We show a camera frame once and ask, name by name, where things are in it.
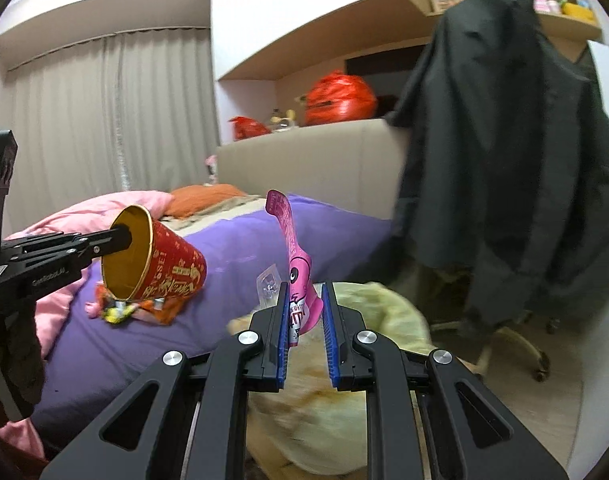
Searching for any large red plastic bag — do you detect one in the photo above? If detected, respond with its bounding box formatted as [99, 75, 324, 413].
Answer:
[304, 71, 378, 127]

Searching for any orange snack packet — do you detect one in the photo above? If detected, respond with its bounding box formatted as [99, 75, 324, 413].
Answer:
[133, 294, 186, 326]

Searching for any grey curtain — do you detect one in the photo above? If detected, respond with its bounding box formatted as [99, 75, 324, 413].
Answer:
[7, 27, 220, 233]

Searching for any pink snack wrapper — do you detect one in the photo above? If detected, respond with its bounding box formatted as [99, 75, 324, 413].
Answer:
[265, 189, 325, 348]

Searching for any beige padded headboard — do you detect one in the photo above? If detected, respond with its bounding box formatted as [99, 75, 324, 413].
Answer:
[217, 117, 410, 221]

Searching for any pink quilt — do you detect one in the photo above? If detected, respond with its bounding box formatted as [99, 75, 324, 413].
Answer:
[0, 191, 175, 461]

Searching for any yellow shelf item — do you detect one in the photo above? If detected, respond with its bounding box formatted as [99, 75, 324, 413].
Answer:
[562, 2, 596, 24]

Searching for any purple blanket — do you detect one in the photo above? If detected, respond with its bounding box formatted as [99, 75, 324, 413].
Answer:
[32, 192, 393, 448]

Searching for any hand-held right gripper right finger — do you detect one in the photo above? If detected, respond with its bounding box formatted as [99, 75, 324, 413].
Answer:
[322, 282, 570, 480]

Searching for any red paper cup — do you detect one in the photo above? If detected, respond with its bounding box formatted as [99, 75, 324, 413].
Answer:
[101, 204, 208, 306]

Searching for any yellow-green trash bag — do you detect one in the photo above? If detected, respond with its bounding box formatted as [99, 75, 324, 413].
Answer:
[227, 282, 435, 476]

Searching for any black jacket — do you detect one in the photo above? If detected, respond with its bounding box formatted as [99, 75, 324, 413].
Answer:
[385, 0, 609, 343]

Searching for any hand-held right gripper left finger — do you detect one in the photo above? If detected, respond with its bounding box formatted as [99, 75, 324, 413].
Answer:
[39, 282, 291, 480]

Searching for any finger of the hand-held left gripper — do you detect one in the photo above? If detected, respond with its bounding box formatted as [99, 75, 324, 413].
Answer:
[2, 225, 134, 273]

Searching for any beige bed sheet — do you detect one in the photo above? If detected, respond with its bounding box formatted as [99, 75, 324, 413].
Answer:
[172, 195, 266, 234]

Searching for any office chair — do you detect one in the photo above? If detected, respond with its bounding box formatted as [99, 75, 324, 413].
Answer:
[429, 305, 560, 383]

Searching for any orange pillow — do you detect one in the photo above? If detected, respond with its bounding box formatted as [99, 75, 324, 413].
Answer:
[164, 184, 248, 218]

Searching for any small clear plastic wrapper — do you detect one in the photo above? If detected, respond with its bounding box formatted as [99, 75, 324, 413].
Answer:
[256, 262, 281, 309]

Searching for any small red plastic bag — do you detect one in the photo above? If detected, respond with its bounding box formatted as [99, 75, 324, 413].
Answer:
[228, 116, 272, 142]

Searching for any yellow chip packet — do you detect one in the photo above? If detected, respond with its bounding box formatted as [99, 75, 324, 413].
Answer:
[96, 285, 141, 324]

